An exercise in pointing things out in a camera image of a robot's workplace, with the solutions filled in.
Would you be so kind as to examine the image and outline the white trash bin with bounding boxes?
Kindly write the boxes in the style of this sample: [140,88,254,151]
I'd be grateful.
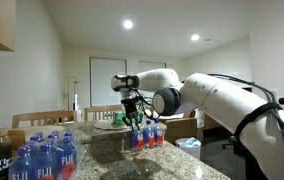
[175,137,201,159]

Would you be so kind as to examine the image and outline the green tissue box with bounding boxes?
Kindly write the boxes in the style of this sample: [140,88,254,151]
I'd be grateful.
[113,110,126,125]

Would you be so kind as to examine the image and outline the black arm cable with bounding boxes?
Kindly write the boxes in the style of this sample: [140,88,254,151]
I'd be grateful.
[207,73,284,180]

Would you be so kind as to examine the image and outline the shrink-wrapped Fiji bottle pack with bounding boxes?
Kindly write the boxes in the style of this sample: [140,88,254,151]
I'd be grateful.
[9,130,85,180]

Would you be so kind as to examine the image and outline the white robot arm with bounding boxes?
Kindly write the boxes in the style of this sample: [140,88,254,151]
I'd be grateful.
[111,68,284,180]

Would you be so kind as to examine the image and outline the wooden chair right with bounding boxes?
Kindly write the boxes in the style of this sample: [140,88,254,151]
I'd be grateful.
[84,105,122,121]

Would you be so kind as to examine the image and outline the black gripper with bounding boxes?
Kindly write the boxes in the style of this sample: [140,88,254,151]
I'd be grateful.
[121,98,143,126]

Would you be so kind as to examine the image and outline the wooden chair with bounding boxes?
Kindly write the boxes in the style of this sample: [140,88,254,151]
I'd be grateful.
[84,105,122,121]
[12,110,78,128]

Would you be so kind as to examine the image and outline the fiji water bottle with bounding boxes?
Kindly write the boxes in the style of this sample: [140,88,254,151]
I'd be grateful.
[143,120,154,149]
[131,121,144,151]
[153,119,164,147]

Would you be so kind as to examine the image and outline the wooden chair left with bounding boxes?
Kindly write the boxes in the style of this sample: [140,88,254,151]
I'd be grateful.
[12,110,78,128]

